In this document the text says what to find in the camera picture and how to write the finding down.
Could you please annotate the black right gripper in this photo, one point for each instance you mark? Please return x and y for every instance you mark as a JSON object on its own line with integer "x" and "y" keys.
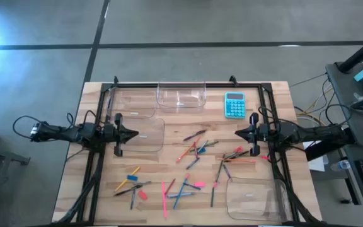
{"x": 265, "y": 133}

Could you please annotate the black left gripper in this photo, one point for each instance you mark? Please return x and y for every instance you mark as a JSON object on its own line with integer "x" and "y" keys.
{"x": 109, "y": 133}

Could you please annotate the red eraser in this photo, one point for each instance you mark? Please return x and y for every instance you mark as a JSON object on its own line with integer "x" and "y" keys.
{"x": 142, "y": 195}
{"x": 238, "y": 149}

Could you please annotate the dark green crayon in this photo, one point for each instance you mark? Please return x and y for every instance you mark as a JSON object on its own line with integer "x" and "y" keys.
{"x": 243, "y": 153}

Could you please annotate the black pen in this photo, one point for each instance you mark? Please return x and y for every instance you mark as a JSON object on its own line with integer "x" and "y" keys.
{"x": 124, "y": 191}
{"x": 230, "y": 154}

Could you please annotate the grey-blue crayon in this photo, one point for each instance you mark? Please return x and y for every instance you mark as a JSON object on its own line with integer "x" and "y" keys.
{"x": 205, "y": 144}

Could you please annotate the blue crayon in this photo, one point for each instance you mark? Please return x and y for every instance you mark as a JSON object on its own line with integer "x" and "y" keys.
{"x": 193, "y": 163}
{"x": 132, "y": 200}
{"x": 227, "y": 172}

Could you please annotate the blue eraser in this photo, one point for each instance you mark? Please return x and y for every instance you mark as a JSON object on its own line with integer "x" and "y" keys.
{"x": 202, "y": 151}
{"x": 132, "y": 178}

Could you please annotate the purple crayon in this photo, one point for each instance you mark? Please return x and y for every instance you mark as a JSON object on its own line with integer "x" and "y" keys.
{"x": 195, "y": 135}

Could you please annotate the grey crayon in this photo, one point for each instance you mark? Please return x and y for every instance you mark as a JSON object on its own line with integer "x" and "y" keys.
{"x": 143, "y": 182}

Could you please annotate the dark red crayon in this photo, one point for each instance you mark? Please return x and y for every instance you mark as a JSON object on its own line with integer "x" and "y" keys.
{"x": 195, "y": 146}

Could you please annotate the navy crayon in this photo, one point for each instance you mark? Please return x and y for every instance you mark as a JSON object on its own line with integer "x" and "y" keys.
{"x": 192, "y": 186}

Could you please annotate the blue pencil with red eraser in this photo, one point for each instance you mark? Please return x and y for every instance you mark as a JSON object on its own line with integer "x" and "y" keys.
{"x": 183, "y": 186}

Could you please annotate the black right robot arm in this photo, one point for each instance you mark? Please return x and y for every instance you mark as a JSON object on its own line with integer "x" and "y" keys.
{"x": 310, "y": 134}

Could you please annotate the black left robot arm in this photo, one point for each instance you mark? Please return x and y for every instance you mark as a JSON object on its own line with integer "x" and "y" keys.
{"x": 68, "y": 134}

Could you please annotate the clear plastic bin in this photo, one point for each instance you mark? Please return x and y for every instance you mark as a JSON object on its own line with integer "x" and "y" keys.
{"x": 151, "y": 135}
{"x": 251, "y": 205}
{"x": 181, "y": 94}
{"x": 131, "y": 101}

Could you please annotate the teal calculator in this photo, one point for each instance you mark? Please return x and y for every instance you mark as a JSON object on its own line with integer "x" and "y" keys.
{"x": 235, "y": 107}

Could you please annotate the short green pencil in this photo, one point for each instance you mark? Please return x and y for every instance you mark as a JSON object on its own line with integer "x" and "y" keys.
{"x": 212, "y": 198}

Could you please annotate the white paper sheet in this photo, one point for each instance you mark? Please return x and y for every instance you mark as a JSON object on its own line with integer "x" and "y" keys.
{"x": 318, "y": 164}

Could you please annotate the black stand foot bar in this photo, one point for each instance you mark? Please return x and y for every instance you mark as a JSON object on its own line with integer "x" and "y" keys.
{"x": 326, "y": 146}

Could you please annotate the translucent grey pen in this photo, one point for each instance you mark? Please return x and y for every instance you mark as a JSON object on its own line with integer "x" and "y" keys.
{"x": 187, "y": 194}

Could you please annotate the clear water bottle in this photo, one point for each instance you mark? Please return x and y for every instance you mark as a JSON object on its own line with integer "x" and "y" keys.
{"x": 342, "y": 165}

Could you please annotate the grey desk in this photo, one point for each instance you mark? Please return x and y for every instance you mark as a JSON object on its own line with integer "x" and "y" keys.
{"x": 358, "y": 132}

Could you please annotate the teal sticky note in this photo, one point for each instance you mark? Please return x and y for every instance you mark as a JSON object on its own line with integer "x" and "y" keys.
{"x": 362, "y": 75}

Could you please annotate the black pole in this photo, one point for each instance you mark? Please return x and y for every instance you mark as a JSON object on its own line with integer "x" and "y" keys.
{"x": 361, "y": 52}

